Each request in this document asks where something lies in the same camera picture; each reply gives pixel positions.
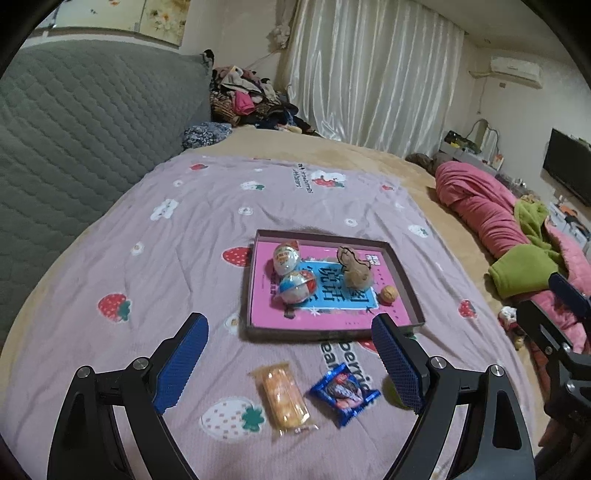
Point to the pink quilt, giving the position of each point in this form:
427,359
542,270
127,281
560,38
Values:
475,198

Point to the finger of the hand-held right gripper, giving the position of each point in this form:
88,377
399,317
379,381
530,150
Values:
540,323
565,290

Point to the yellow cracker packet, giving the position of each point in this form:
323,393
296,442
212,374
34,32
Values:
281,397

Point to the beige peanut-shaped toy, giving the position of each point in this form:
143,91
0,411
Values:
358,274

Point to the small plush toy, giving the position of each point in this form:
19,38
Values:
508,316

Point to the dark brown cloth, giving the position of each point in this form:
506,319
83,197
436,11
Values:
422,161

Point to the walnut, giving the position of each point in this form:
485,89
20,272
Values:
388,295

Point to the shallow grey cardboard box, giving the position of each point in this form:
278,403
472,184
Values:
323,333

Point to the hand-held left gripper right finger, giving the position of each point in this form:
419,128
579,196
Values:
399,369

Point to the red and white toy egg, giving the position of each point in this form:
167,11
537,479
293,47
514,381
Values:
286,258

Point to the pink book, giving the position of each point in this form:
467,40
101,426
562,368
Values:
268,295

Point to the blue patterned cloth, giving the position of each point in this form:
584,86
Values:
205,134

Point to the purple strawberry printed blanket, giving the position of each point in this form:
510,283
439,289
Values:
161,258

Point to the beige bed sheet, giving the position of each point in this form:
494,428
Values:
392,166

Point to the blue and white toy egg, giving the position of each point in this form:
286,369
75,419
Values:
295,288

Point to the black television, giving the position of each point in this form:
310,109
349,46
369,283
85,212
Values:
568,161

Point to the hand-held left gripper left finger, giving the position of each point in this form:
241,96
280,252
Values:
182,364

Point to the black bag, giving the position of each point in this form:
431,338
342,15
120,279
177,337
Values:
455,138

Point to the green fleece blanket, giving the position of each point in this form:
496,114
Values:
521,267

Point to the cluttered television cabinet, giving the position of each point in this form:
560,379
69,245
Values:
572,217

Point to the pile of clothes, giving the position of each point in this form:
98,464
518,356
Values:
244,99

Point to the blue cookie packet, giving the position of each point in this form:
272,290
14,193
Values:
344,392

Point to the white shiny curtain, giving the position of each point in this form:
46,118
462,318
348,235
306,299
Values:
369,69

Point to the grey quilted headboard cover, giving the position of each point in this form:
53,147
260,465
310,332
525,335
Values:
69,138

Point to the white air conditioner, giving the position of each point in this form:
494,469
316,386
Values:
515,69

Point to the white fabric flower bunch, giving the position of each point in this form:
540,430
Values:
279,37

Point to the flower and fish wall poster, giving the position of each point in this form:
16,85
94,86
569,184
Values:
166,16

